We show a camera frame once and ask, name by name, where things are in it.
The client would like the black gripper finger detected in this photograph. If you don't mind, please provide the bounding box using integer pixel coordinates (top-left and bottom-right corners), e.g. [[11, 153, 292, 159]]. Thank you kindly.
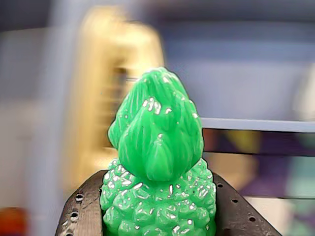
[[54, 169, 109, 236], [213, 173, 283, 236]]

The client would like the green toy pineapple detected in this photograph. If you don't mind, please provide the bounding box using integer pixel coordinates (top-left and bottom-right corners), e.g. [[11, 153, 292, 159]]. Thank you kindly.
[[99, 66, 218, 236]]

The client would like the red toy tomato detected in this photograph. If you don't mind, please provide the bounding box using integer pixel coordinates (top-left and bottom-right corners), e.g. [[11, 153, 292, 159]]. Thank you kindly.
[[0, 207, 28, 236]]

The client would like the gold toy telephone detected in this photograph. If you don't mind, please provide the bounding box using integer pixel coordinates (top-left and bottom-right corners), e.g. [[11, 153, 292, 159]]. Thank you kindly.
[[70, 6, 166, 189]]

